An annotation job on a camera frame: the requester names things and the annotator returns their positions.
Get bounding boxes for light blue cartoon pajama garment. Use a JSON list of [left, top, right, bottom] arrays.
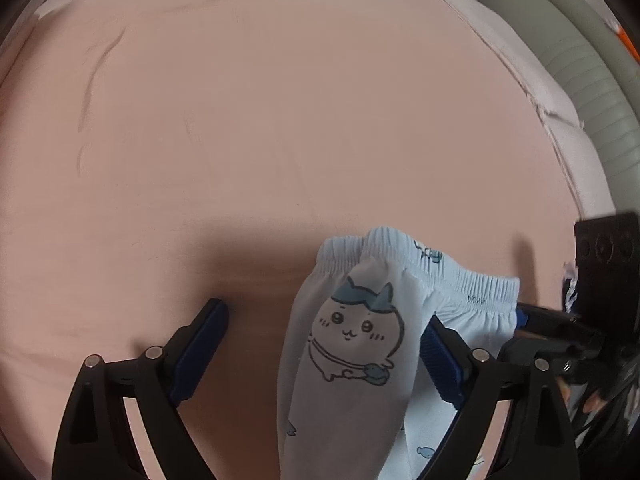
[[277, 226, 520, 479]]

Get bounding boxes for person's right hand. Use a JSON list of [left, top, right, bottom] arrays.
[[556, 377, 608, 415]]

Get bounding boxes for navy striped shorts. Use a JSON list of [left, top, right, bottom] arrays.
[[562, 262, 578, 313]]

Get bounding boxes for near pink-grey pillow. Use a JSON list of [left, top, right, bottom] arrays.
[[542, 115, 616, 219]]

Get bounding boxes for pink-grey pillow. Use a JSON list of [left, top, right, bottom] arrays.
[[442, 0, 582, 129], [542, 115, 616, 219]]

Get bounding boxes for far pink-grey pillow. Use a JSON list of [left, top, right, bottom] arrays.
[[442, 0, 582, 129]]

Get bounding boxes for grey-green padded headboard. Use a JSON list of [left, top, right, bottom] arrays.
[[478, 0, 639, 210]]

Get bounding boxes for pink bed sheet mattress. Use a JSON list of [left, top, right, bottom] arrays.
[[1, 0, 580, 479]]

